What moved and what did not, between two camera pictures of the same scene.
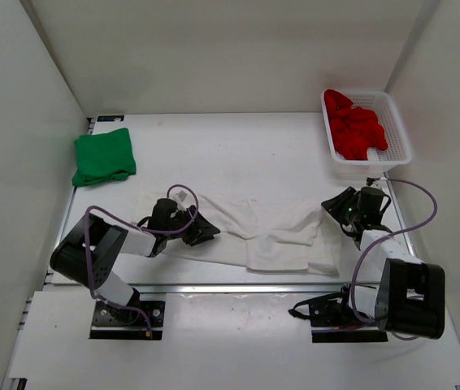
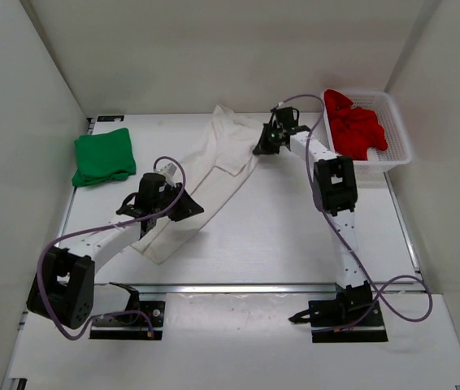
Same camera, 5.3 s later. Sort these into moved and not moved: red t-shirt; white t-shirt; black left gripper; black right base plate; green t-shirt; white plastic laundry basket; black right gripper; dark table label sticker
Moved: black right gripper; white t-shirt; black left gripper
Not moved: white plastic laundry basket; red t-shirt; dark table label sticker; black right base plate; green t-shirt
